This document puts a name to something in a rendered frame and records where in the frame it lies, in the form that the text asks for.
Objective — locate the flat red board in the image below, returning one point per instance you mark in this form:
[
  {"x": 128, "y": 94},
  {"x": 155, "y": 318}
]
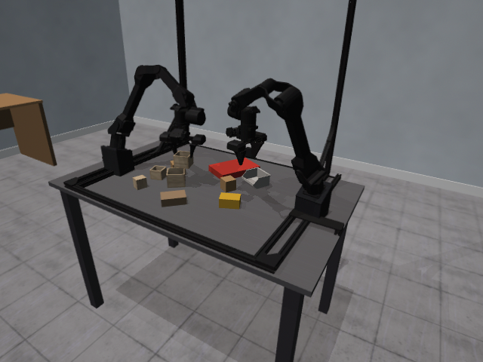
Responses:
[{"x": 232, "y": 168}]

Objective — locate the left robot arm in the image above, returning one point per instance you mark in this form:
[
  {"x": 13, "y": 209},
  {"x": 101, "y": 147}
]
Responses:
[{"x": 289, "y": 106}]

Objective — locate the yellow block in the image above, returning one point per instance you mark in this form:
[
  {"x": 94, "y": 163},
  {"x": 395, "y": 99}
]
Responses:
[{"x": 229, "y": 200}]

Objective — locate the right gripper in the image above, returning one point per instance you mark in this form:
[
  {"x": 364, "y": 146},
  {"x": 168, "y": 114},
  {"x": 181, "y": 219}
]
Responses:
[{"x": 198, "y": 139}]

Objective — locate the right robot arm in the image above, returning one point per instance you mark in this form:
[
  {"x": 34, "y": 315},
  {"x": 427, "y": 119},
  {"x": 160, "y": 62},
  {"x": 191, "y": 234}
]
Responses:
[{"x": 124, "y": 123}]

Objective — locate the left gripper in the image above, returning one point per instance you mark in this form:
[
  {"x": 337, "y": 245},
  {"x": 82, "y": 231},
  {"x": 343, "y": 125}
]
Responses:
[{"x": 248, "y": 133}]

